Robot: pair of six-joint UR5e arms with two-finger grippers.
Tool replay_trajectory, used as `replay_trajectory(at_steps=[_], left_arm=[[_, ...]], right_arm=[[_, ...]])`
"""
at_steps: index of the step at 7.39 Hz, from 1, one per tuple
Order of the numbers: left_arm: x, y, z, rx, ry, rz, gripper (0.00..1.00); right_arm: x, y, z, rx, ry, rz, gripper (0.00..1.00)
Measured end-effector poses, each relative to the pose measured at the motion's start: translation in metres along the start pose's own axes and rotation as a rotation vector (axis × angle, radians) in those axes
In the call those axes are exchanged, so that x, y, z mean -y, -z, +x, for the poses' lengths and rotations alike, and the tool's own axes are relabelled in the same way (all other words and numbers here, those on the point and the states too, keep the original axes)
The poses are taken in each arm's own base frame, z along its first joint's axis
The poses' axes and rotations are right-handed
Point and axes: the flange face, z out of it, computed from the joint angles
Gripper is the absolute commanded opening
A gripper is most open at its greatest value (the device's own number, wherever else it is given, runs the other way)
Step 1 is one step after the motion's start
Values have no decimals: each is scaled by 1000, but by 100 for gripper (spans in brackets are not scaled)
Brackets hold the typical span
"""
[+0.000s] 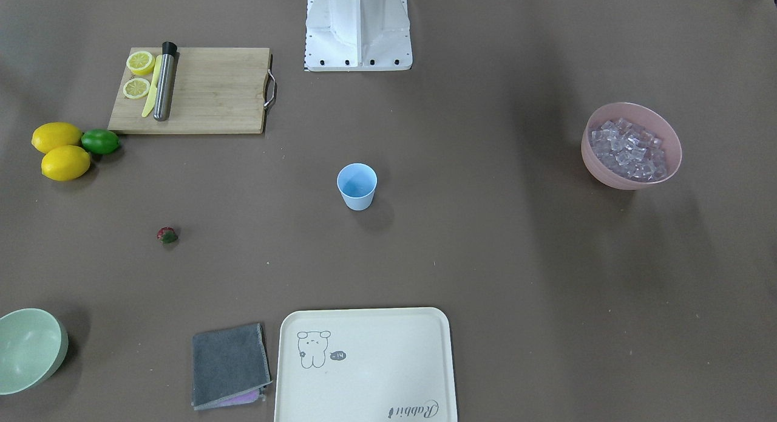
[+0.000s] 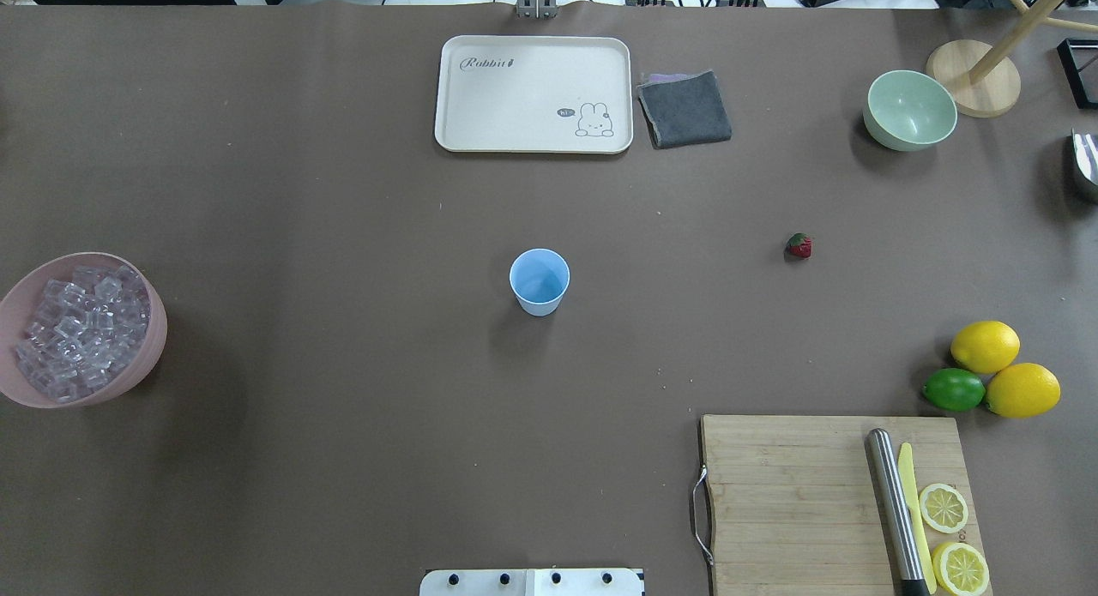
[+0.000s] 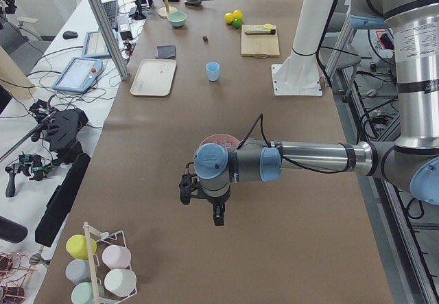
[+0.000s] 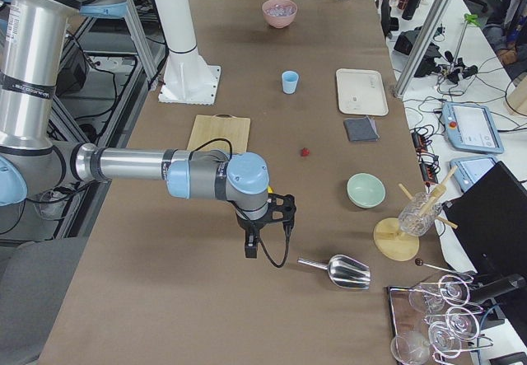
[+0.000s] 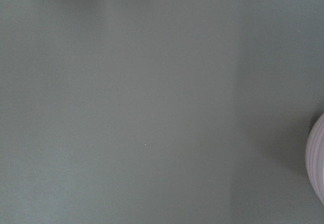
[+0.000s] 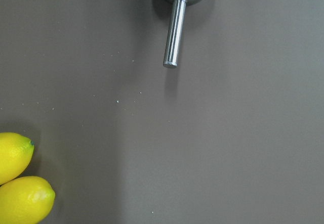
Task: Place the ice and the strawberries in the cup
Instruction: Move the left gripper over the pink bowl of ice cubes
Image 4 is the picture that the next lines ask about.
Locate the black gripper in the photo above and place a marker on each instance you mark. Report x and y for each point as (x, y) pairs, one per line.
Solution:
(247, 225)

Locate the steel ice scoop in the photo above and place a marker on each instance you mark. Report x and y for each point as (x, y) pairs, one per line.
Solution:
(343, 271)

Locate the wooden cup tree stand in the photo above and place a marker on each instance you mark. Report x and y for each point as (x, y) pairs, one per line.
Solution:
(398, 238)

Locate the light blue plastic cup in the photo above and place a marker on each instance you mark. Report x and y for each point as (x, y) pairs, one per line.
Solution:
(290, 81)

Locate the pink bowl of ice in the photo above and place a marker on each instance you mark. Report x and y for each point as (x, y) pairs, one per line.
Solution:
(279, 13)

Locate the bamboo cutting board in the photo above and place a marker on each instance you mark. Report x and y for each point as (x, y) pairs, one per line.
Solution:
(208, 127)

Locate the mint green bowl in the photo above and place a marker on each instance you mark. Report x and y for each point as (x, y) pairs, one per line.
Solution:
(365, 190)

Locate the grey folded cloth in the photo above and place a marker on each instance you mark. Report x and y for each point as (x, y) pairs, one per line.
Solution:
(361, 129)

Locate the clear glass mug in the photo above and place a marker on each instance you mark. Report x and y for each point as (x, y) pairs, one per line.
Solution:
(412, 221)

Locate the cream rabbit serving tray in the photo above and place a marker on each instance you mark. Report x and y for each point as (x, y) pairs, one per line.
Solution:
(361, 92)

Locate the wine glass rack tray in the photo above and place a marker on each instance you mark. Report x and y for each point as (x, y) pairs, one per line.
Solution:
(435, 322)

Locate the blue teach pendant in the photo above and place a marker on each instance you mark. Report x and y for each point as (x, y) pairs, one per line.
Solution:
(471, 169)
(471, 128)

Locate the black monitor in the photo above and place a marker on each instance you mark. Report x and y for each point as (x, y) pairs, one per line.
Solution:
(491, 219)

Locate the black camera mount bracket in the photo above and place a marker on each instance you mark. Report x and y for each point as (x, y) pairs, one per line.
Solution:
(281, 208)

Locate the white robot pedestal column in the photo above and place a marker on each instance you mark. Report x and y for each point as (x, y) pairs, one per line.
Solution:
(187, 78)

